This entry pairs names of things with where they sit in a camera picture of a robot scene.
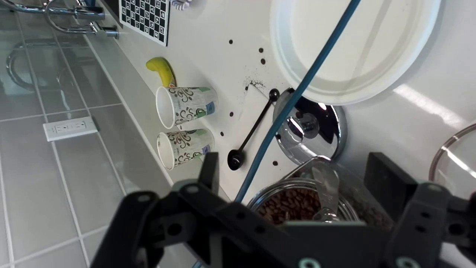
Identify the yellow green banana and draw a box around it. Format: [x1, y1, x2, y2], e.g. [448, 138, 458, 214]
[144, 55, 178, 89]

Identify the black white checkerboard card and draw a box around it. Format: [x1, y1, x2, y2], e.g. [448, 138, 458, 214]
[117, 0, 172, 47]

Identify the teal cable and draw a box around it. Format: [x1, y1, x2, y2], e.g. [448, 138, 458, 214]
[235, 0, 363, 202]

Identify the chrome faucet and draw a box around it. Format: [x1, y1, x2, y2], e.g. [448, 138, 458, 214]
[0, 0, 120, 38]

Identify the patterned paper cup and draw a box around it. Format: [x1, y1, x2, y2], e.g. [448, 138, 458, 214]
[155, 126, 217, 172]
[155, 84, 219, 131]

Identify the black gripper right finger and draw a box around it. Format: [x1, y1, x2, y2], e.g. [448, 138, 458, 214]
[364, 150, 476, 268]

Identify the large white plate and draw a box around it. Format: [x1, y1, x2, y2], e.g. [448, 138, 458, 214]
[269, 0, 443, 107]

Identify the blue white patterned dish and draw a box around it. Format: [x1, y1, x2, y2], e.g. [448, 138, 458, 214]
[169, 0, 202, 11]

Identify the black coffee scoop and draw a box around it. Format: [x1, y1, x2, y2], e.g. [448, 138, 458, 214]
[226, 87, 281, 171]

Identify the glass jar of coffee beans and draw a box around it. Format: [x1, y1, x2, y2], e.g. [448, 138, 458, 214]
[247, 157, 399, 235]

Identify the empty white wall outlet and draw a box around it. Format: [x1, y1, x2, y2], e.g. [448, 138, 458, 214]
[42, 116, 100, 142]

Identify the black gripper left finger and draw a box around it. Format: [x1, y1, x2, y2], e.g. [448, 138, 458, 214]
[91, 150, 235, 268]

